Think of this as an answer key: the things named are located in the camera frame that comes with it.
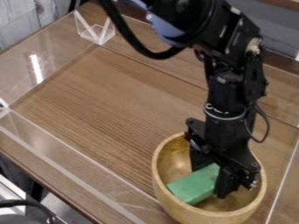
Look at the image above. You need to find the clear acrylic corner bracket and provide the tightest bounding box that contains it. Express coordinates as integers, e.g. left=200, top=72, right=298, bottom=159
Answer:
left=73, top=10, right=116, bottom=46

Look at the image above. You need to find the green rectangular block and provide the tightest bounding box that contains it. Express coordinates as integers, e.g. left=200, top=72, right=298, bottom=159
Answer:
left=167, top=163, right=220, bottom=206

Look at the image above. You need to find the brown wooden bowl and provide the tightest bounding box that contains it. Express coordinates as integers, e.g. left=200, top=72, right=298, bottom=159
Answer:
left=152, top=132, right=267, bottom=224

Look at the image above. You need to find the black cable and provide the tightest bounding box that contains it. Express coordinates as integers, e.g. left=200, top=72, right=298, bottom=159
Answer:
left=97, top=0, right=188, bottom=61

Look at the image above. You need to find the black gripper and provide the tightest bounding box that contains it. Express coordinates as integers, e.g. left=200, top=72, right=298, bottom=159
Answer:
left=184, top=117, right=261, bottom=199

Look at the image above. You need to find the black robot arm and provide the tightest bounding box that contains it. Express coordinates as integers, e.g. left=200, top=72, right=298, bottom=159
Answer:
left=144, top=0, right=267, bottom=199

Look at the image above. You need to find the black metal bracket with bolt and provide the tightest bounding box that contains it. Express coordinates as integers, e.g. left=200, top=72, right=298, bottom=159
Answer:
left=24, top=196, right=68, bottom=224

